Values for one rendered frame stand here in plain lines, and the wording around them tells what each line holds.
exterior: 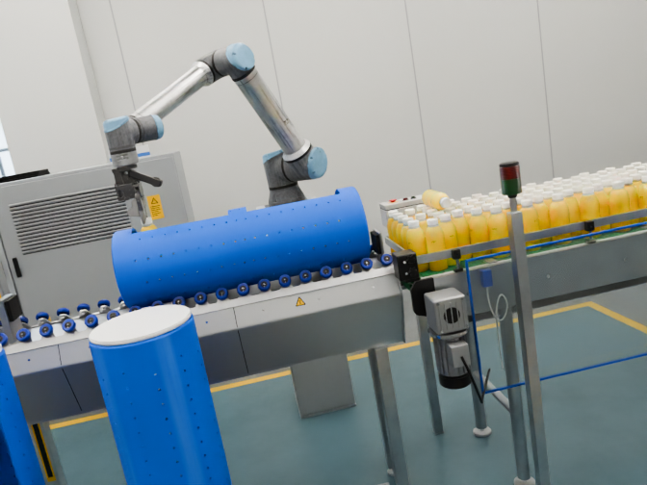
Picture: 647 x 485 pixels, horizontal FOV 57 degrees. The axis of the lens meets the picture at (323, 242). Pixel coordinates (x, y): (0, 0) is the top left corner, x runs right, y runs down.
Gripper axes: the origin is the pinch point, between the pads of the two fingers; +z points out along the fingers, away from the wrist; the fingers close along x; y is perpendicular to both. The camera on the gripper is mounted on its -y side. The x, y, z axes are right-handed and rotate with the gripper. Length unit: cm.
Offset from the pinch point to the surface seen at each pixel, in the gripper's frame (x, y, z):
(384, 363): 17, -75, 68
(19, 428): 58, 37, 43
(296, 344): 17, -44, 53
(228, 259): 20.4, -26.9, 16.1
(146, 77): -276, 20, -71
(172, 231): 13.9, -10.0, 4.0
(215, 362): 17, -14, 53
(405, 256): 30, -86, 25
